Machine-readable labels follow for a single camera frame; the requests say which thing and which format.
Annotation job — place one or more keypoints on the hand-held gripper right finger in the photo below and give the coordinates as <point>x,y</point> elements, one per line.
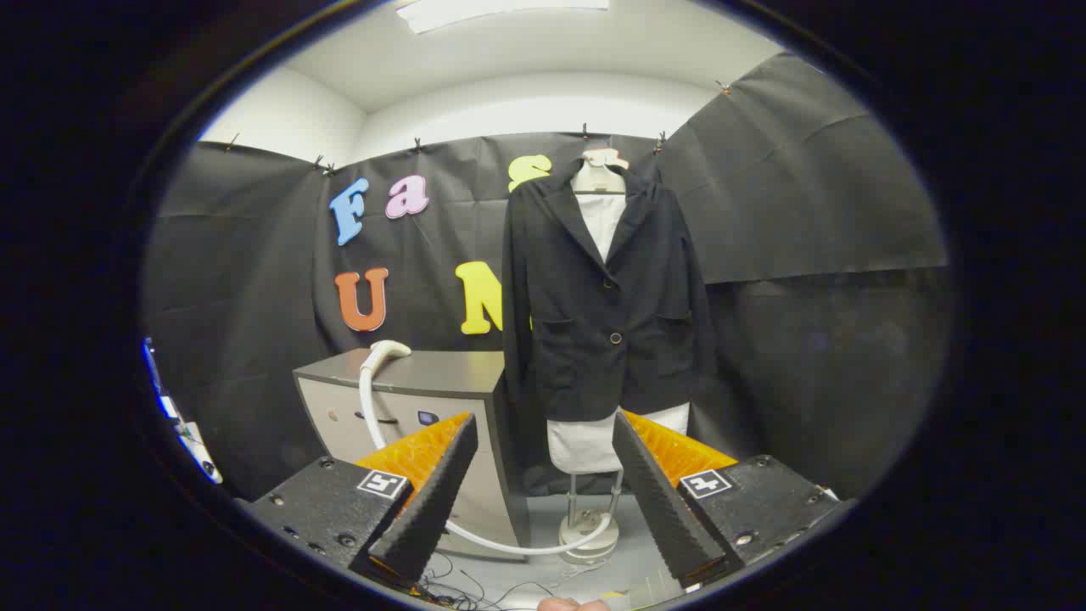
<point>657,501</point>

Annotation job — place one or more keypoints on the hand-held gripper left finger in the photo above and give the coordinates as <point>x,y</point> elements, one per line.
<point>433,501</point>

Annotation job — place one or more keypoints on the long ceiling light panel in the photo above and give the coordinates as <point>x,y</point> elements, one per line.
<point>501,10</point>

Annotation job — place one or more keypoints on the mannequin stand base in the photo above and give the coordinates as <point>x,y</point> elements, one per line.
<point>590,543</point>

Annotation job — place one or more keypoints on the grey cabinet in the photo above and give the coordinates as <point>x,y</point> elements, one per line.
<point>450,373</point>

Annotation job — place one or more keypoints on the black blazer jacket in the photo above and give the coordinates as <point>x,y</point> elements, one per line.
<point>577,339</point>

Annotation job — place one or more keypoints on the white mannequin torso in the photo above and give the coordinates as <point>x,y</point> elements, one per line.
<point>585,445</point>

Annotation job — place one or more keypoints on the black backdrop cloth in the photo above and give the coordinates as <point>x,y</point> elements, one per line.
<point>806,212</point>

